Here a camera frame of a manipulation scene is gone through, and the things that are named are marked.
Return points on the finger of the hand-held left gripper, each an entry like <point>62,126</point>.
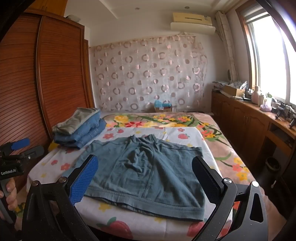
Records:
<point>20,143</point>
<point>34,151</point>

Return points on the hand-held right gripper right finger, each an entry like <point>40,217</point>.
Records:
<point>205,178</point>

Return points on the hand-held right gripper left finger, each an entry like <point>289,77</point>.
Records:
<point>84,178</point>

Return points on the teal pants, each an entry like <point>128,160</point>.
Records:
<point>138,176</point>

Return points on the folded grey pants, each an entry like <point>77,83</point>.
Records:
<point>76,119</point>

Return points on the person's left hand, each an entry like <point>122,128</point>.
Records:
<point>11,194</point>

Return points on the folded blue denim jeans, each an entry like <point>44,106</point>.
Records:
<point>92,122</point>
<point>87,136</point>

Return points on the white strawberry print towel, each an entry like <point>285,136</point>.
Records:
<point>175,136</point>

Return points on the wooden cabinet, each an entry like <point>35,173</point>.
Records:
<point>242,122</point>

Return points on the dark trash bin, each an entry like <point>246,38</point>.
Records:
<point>272,165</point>

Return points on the small cardboard box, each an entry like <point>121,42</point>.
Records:
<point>165,109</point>

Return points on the wooden slatted wardrobe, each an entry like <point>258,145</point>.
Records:
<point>57,69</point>

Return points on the light blue bag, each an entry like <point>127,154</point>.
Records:
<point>161,103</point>

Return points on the pale purple bag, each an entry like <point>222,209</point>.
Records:
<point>266,107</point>

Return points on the white pump bottle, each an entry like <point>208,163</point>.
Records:
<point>255,96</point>

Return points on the pile of papers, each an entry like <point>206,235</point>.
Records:
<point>229,83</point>

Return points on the green cap bottle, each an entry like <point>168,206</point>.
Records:
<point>269,98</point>

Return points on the black tripod device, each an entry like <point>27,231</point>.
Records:
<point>285,111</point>

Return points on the circle patterned sheer curtain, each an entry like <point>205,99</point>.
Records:
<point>148,76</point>

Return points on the white hanging curtain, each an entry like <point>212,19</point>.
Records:
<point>227,46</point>

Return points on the white box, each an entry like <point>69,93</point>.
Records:
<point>72,17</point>

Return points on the window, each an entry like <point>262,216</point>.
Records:
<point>270,58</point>

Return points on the wall air conditioner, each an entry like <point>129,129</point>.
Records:
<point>192,25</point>

